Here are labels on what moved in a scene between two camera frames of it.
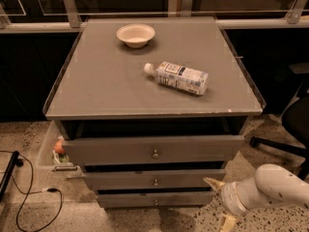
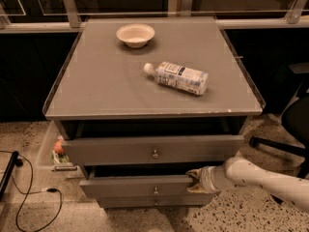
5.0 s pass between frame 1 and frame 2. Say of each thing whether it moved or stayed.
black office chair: stayed
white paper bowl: stayed
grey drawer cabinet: stayed
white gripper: moved
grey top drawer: stayed
